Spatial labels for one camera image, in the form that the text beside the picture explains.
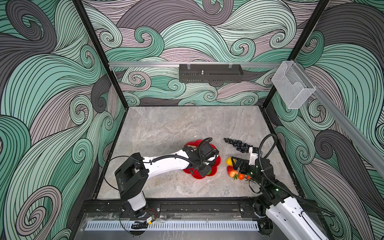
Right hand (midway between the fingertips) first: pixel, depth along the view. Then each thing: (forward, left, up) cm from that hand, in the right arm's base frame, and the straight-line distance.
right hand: (238, 159), depth 80 cm
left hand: (-3, +17, -3) cm, 18 cm away
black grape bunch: (+13, -6, -8) cm, 16 cm away
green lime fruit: (-9, +17, +4) cm, 19 cm away
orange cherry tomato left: (-7, -2, -7) cm, 10 cm away
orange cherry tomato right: (-11, -2, +5) cm, 12 cm away
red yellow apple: (-5, +3, -6) cm, 8 cm away
